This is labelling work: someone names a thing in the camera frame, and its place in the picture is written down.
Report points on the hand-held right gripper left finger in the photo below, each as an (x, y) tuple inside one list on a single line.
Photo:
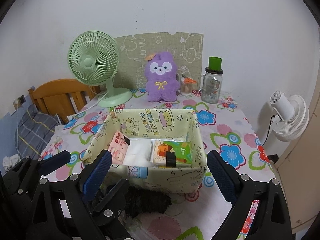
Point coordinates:
[(98, 175)]

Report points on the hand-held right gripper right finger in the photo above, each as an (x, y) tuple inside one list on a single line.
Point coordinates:
[(221, 177)]

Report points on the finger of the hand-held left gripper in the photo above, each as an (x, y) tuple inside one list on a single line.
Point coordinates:
[(57, 158), (110, 200)]

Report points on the pink printed packet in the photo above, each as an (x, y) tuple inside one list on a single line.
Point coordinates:
[(117, 150)]

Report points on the black fuzzy object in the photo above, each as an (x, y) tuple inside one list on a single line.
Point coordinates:
[(150, 202)]

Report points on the white soft tissue pack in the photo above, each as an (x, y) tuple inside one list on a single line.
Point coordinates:
[(137, 152)]

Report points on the yellow cartoon printed box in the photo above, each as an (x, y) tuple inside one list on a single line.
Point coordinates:
[(160, 180)]

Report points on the green orange snack packet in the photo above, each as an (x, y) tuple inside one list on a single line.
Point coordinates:
[(162, 152)]

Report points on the grey plaid pillow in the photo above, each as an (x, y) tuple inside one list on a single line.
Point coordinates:
[(35, 130)]

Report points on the crumpled white cloth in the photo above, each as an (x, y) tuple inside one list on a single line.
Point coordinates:
[(11, 162)]

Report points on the beige cabinet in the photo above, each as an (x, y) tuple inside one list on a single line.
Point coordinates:
[(300, 180)]

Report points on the glass mug jar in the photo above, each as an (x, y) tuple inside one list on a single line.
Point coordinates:
[(211, 90)]

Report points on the white standing fan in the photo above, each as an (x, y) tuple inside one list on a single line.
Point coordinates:
[(292, 120)]

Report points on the cotton swab container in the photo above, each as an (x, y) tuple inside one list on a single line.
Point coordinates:
[(186, 90)]

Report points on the small orange scissors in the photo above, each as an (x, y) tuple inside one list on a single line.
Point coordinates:
[(190, 80)]

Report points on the green desk fan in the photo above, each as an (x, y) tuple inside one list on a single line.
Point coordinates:
[(92, 60)]

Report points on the purple plush toy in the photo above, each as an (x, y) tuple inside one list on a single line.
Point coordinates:
[(162, 90)]

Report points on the green plastic cup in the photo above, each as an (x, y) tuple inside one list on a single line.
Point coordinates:
[(215, 63)]

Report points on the green printed board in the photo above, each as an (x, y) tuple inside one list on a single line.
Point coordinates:
[(140, 47)]

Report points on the wall socket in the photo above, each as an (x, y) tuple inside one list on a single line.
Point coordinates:
[(21, 99)]

